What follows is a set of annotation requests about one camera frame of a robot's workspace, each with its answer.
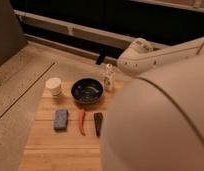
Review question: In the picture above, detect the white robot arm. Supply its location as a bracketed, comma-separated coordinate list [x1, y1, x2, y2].
[101, 37, 204, 171]

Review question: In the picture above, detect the blue grey sponge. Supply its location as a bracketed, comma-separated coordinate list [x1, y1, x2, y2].
[54, 109, 68, 130]

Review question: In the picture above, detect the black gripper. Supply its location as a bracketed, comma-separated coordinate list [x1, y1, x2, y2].
[96, 47, 121, 65]

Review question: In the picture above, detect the dark brown wedge object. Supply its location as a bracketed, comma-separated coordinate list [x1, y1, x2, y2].
[94, 112, 103, 137]

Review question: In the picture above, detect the wooden cutting board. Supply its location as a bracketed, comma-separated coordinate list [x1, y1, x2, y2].
[18, 81, 124, 171]

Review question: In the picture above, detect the small white bottle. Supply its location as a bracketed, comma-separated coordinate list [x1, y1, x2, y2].
[104, 64, 115, 91]

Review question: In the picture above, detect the white paper cup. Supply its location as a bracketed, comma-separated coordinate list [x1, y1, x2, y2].
[45, 77, 62, 96]

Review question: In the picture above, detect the black ceramic bowl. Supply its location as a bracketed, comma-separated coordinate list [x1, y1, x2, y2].
[71, 78, 103, 104]

